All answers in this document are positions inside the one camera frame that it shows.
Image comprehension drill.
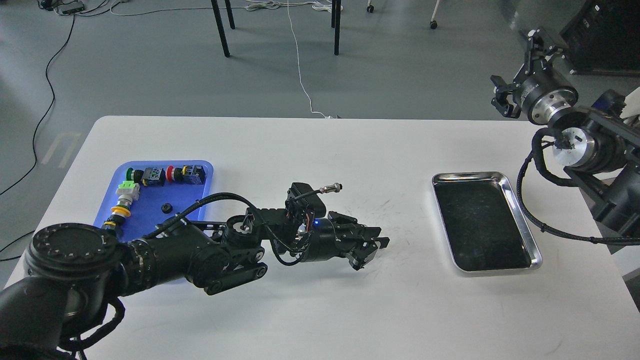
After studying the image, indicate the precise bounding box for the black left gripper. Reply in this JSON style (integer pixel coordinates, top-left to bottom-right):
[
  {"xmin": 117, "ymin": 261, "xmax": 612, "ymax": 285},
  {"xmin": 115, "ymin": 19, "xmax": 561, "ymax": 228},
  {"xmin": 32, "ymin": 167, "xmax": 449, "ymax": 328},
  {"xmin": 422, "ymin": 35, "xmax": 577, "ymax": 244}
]
[{"xmin": 301, "ymin": 211, "xmax": 390, "ymax": 271}]

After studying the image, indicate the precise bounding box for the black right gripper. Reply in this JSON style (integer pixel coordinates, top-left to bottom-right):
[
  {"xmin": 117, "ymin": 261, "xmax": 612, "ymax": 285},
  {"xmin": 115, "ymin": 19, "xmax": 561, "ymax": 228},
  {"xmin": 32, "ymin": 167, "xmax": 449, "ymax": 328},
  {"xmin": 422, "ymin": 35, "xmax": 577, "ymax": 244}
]
[{"xmin": 490, "ymin": 28, "xmax": 579, "ymax": 126}]

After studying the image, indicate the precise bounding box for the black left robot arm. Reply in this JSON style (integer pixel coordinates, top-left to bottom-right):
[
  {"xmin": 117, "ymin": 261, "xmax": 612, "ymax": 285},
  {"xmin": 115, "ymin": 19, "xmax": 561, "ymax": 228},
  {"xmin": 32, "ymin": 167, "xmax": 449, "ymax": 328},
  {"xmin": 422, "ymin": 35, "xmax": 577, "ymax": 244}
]
[{"xmin": 1, "ymin": 190, "xmax": 390, "ymax": 360}]

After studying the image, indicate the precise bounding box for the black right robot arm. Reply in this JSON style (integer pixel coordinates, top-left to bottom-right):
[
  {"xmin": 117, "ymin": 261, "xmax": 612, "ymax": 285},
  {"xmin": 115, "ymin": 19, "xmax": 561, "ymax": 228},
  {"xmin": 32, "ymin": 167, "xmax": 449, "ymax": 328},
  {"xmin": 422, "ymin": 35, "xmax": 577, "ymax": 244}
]
[{"xmin": 490, "ymin": 27, "xmax": 640, "ymax": 246}]

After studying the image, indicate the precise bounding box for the silver metal tray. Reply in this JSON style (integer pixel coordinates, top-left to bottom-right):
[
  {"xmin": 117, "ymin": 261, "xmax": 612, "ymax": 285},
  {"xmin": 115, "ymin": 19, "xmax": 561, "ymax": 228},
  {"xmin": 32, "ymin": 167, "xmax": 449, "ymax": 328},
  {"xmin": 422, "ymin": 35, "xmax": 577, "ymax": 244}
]
[{"xmin": 431, "ymin": 171, "xmax": 543, "ymax": 276}]

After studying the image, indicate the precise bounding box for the blue plastic tray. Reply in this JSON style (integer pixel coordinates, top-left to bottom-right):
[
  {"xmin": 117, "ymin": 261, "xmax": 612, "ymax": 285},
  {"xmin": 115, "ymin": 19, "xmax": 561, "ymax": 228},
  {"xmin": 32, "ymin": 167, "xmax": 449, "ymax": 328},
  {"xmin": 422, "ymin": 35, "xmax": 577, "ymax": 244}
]
[{"xmin": 93, "ymin": 160, "xmax": 214, "ymax": 286}]

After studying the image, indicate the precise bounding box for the black equipment case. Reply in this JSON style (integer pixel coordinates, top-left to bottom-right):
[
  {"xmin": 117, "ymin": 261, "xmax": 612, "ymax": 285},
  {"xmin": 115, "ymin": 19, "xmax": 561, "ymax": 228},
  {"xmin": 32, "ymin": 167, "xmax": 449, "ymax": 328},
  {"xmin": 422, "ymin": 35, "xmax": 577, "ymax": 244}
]
[{"xmin": 560, "ymin": 0, "xmax": 640, "ymax": 76}]

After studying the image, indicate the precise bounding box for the beige cloth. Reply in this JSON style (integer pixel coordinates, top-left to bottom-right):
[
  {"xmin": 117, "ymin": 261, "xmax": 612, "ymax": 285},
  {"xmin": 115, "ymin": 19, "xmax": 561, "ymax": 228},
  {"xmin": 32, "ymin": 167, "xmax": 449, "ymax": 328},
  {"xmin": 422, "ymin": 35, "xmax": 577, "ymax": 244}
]
[{"xmin": 620, "ymin": 86, "xmax": 640, "ymax": 119}]

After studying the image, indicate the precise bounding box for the black table leg right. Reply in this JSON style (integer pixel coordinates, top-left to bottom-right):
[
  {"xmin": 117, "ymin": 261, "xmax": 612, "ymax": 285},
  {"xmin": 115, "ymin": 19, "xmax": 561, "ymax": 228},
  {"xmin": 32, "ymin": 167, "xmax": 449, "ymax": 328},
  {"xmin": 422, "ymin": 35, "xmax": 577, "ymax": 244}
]
[{"xmin": 330, "ymin": 0, "xmax": 342, "ymax": 56}]

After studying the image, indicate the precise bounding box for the black table leg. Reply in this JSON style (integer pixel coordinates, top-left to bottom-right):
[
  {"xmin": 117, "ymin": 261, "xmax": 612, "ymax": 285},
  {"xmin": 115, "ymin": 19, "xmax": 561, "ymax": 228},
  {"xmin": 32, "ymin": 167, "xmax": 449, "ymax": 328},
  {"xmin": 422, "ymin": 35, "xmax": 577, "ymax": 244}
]
[
  {"xmin": 330, "ymin": 0, "xmax": 342, "ymax": 56},
  {"xmin": 210, "ymin": 0, "xmax": 236, "ymax": 59}
]

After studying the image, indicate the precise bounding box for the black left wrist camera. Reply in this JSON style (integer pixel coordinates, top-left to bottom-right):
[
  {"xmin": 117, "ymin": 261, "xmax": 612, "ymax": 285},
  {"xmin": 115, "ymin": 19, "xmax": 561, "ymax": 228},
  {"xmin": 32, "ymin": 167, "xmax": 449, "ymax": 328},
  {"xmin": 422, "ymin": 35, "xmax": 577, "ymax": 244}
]
[{"xmin": 285, "ymin": 182, "xmax": 343, "ymax": 219}]

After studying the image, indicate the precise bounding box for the red push button switch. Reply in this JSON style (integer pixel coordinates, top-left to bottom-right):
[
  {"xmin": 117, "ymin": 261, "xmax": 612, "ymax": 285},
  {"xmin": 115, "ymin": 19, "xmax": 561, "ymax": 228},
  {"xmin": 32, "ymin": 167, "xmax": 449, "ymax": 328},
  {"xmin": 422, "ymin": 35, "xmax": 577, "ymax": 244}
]
[{"xmin": 165, "ymin": 165, "xmax": 207, "ymax": 185}]

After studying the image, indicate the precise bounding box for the white floor cable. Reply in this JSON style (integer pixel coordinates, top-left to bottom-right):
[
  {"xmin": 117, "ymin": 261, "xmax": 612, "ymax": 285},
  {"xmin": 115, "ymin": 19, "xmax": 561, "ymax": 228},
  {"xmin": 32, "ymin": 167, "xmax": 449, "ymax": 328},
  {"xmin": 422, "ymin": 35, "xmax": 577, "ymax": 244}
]
[{"xmin": 245, "ymin": 0, "xmax": 346, "ymax": 120}]

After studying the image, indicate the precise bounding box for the green push button switch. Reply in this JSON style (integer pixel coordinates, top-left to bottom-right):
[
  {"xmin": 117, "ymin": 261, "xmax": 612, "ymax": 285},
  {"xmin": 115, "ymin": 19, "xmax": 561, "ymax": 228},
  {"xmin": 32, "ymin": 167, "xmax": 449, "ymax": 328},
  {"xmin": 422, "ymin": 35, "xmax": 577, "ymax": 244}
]
[{"xmin": 125, "ymin": 167, "xmax": 167, "ymax": 187}]

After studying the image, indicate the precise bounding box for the green white switch component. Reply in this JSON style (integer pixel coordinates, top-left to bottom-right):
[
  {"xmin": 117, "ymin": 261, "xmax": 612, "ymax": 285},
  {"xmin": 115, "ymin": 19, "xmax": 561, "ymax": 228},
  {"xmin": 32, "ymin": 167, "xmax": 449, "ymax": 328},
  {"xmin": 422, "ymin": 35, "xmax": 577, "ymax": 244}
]
[{"xmin": 116, "ymin": 180, "xmax": 140, "ymax": 207}]

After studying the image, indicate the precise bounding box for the yellow push button switch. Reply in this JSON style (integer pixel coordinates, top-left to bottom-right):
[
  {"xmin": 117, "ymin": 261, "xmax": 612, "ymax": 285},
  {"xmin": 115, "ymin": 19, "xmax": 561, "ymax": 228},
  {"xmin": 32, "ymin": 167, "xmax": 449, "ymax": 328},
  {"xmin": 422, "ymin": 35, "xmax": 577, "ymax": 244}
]
[{"xmin": 101, "ymin": 205, "xmax": 131, "ymax": 231}]

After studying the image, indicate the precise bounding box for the black floor cable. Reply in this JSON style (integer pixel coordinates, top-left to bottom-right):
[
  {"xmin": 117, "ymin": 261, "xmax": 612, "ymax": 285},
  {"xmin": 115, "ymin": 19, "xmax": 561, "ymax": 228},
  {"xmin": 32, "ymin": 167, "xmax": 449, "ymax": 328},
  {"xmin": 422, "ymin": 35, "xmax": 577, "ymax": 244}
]
[{"xmin": 0, "ymin": 0, "xmax": 121, "ymax": 263}]

